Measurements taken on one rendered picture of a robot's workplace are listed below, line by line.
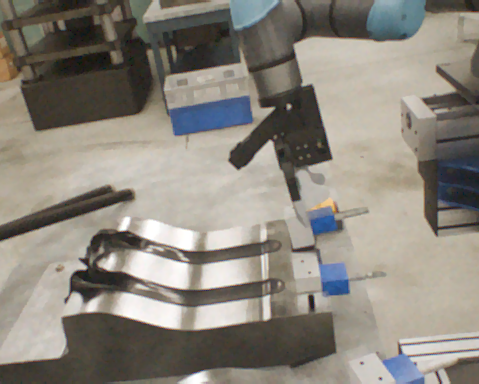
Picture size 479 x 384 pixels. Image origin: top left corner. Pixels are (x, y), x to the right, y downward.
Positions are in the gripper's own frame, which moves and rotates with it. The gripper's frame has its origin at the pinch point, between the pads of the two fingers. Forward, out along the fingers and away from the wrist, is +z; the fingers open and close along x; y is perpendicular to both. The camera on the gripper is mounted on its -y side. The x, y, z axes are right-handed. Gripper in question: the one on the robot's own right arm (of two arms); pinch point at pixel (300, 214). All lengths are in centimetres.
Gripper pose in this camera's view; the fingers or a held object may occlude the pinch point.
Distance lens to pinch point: 89.6
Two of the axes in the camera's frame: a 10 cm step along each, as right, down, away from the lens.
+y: 9.5, -2.6, -1.5
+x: 0.6, -3.3, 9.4
